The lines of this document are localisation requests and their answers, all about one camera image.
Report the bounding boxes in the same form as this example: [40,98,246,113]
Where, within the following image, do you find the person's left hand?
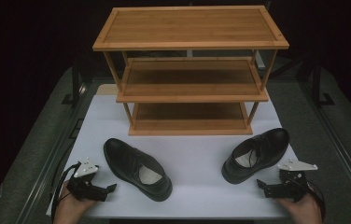
[53,181,98,224]

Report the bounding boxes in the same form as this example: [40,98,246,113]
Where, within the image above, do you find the person's right hand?
[277,190,322,224]

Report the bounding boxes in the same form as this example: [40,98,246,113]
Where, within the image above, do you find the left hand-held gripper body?
[66,157,108,203]

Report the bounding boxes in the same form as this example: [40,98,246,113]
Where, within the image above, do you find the wooden three-tier shoe rack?
[91,5,290,137]

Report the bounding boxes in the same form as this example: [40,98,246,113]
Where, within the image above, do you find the right hand-held gripper black cable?
[306,181,327,220]

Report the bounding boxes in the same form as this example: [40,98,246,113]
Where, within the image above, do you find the black metal stand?
[61,57,87,108]
[311,57,336,107]

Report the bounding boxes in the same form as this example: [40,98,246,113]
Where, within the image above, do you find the white bar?
[255,50,267,70]

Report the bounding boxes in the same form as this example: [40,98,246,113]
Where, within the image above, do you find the beige wooden board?
[96,84,119,96]

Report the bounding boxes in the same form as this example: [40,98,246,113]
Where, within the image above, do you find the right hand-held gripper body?
[264,158,318,202]

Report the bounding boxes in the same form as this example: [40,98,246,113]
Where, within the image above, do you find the left hand-held gripper black cable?
[50,161,82,222]

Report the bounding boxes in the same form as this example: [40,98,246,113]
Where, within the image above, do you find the black leather shoe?
[103,137,174,203]
[220,127,290,185]

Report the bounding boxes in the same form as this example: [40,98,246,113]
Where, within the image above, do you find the hand-held gripper black cable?
[306,181,327,220]
[50,161,82,222]

